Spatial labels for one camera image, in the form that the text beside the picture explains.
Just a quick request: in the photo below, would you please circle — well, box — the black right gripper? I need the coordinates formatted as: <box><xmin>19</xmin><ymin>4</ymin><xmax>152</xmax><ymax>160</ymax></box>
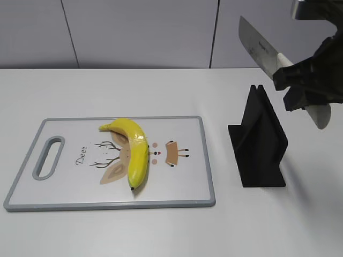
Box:
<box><xmin>272</xmin><ymin>36</ymin><xmax>342</xmax><ymax>112</ymax></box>

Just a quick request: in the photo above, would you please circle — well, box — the white-handled kitchen knife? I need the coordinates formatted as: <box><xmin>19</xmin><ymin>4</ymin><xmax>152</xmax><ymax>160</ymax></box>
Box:
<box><xmin>238</xmin><ymin>16</ymin><xmax>331</xmax><ymax>130</ymax></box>

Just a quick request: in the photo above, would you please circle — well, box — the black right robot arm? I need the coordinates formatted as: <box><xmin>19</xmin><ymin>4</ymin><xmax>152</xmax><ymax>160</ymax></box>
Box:
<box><xmin>272</xmin><ymin>1</ymin><xmax>342</xmax><ymax>111</ymax></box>

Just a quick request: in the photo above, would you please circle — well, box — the yellow plastic banana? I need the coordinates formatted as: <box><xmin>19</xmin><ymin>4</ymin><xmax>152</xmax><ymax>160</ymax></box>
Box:
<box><xmin>99</xmin><ymin>118</ymin><xmax>149</xmax><ymax>191</ymax></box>

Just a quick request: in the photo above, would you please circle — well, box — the black knife stand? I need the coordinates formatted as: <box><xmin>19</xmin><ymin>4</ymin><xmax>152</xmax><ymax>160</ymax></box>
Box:
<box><xmin>228</xmin><ymin>85</ymin><xmax>288</xmax><ymax>187</ymax></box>

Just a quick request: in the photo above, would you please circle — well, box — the white grey-rimmed cutting board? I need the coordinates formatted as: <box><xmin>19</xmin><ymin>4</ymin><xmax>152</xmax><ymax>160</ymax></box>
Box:
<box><xmin>4</xmin><ymin>116</ymin><xmax>215</xmax><ymax>211</ymax></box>

